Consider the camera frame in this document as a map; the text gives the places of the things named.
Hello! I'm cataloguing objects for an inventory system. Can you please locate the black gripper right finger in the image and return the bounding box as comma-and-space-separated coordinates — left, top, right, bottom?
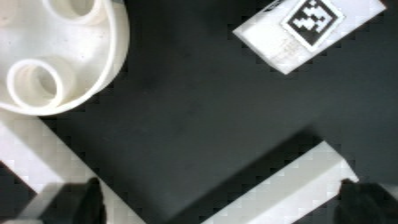
336, 180, 398, 224

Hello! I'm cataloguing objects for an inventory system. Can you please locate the white right fence rail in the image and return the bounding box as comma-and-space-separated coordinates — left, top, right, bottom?
201, 142, 359, 224

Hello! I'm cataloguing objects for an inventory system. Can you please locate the white stool leg with tag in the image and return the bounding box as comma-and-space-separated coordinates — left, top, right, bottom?
233, 0, 387, 75

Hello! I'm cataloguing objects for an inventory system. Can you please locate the white round stool seat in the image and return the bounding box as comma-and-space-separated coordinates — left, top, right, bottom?
0, 0, 130, 116

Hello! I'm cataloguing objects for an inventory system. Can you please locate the white front fence rail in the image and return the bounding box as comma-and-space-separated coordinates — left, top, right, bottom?
0, 110, 146, 224

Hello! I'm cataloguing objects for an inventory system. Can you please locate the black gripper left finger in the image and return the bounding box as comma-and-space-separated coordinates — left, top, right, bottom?
39, 178, 106, 224

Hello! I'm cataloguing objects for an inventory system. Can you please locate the white fence rail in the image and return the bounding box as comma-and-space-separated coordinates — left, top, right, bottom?
201, 142, 359, 224
0, 110, 146, 224

